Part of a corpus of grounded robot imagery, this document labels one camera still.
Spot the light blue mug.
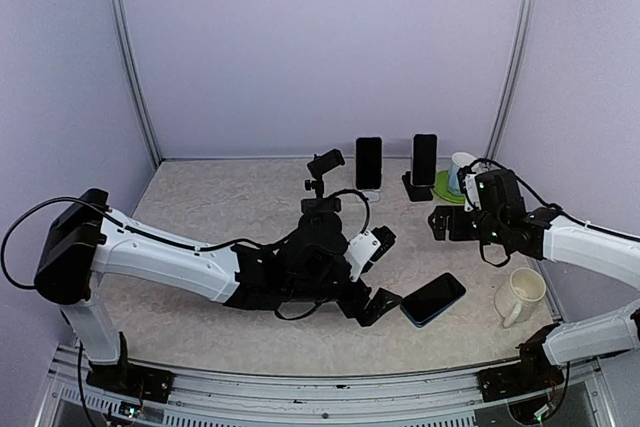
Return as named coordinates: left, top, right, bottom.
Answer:
left=447, top=152, right=476, bottom=196

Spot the aluminium frame post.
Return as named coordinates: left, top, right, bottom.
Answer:
left=109, top=0, right=164, bottom=169
left=485, top=0, right=536, bottom=160

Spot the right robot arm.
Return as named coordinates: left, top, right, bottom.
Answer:
left=428, top=167, right=639, bottom=391

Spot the black folding phone stand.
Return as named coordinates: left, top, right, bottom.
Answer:
left=401, top=171, right=433, bottom=202

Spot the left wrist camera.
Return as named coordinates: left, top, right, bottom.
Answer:
left=345, top=226, right=397, bottom=282

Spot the left aluminium frame post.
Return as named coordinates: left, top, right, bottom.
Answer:
left=109, top=0, right=164, bottom=169

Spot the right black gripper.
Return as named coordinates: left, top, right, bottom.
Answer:
left=429, top=204, right=507, bottom=244

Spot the cream ceramic mug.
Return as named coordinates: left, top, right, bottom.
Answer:
left=494, top=268, right=547, bottom=329

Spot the white folding phone stand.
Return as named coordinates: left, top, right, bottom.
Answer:
left=360, top=189, right=381, bottom=203

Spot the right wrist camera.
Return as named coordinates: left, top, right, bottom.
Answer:
left=457, top=170, right=481, bottom=212

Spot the blue phone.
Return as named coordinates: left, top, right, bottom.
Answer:
left=400, top=272, right=467, bottom=328

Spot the green saucer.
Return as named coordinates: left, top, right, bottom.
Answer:
left=433, top=170, right=465, bottom=205

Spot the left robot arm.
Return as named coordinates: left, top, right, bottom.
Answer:
left=34, top=189, right=401, bottom=392

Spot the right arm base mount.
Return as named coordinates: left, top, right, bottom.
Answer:
left=476, top=323, right=565, bottom=402

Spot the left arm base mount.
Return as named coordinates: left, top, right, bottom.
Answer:
left=87, top=332, right=174, bottom=404

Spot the right aluminium frame post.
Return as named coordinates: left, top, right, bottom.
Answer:
left=485, top=0, right=536, bottom=160

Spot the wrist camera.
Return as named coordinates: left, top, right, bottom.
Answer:
left=457, top=170, right=481, bottom=212
left=345, top=226, right=397, bottom=282

